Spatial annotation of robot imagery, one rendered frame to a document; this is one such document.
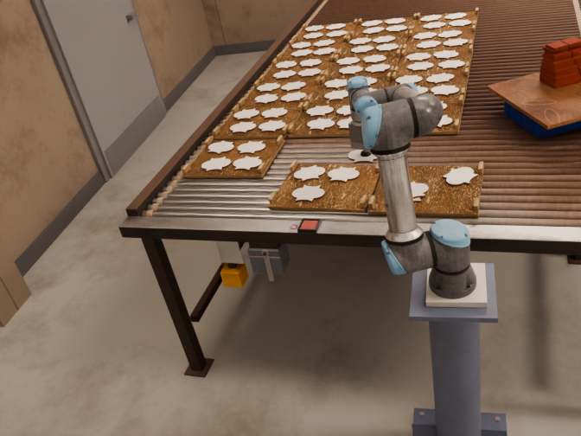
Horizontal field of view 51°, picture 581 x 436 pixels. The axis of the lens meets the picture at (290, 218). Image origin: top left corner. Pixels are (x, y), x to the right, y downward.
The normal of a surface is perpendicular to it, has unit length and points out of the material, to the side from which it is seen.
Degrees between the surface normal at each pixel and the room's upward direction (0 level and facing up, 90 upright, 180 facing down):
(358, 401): 0
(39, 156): 90
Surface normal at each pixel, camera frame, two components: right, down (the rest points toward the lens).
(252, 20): -0.22, 0.57
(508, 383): -0.18, -0.82
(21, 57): 0.96, -0.02
